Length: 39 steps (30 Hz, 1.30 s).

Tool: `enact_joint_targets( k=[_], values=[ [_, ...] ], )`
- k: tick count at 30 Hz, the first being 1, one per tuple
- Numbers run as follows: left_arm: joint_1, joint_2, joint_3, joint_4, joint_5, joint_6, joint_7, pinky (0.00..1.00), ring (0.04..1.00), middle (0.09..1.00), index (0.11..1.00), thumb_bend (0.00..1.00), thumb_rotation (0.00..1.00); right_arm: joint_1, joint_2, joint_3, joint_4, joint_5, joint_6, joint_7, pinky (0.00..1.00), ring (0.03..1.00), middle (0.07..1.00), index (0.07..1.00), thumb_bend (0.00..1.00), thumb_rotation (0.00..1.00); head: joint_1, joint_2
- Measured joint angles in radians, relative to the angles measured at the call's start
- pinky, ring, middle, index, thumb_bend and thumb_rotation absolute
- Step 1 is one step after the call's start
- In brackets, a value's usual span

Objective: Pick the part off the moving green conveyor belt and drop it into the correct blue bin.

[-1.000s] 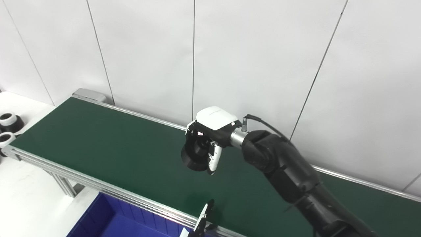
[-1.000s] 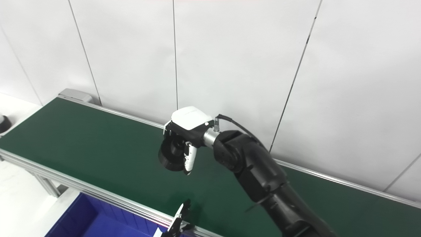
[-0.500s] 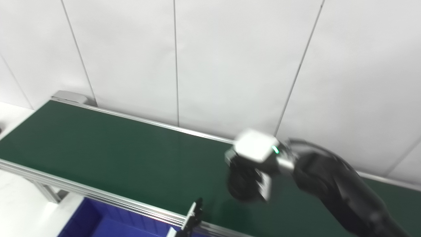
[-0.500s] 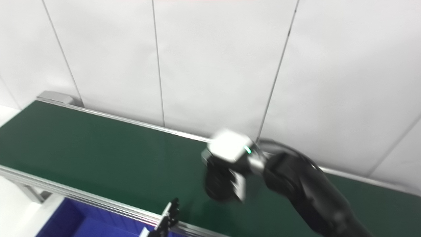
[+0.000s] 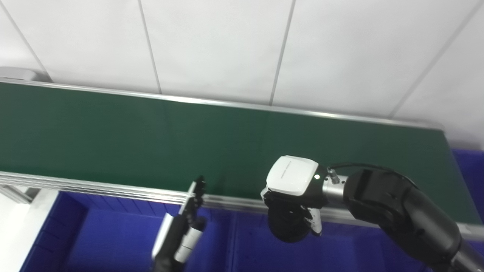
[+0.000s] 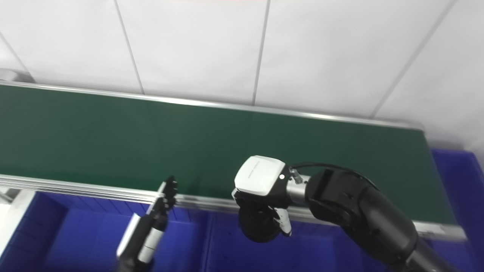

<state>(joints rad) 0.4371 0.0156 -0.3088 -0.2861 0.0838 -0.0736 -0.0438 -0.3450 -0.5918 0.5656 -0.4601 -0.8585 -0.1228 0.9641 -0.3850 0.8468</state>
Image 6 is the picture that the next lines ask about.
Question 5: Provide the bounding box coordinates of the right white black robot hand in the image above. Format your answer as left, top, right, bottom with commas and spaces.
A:
231, 155, 299, 238

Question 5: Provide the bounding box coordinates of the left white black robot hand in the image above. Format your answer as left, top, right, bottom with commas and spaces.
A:
116, 176, 178, 272

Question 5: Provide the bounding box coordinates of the black round flanged part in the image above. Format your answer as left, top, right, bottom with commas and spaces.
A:
238, 200, 282, 243

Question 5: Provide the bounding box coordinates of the blue plastic bin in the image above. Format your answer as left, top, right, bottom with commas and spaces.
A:
204, 210, 383, 272
0, 191, 212, 272
418, 148, 484, 272

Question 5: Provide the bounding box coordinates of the green conveyor belt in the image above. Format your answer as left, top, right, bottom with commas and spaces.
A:
0, 68, 468, 242

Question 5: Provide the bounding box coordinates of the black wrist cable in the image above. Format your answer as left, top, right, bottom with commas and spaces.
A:
289, 162, 379, 190

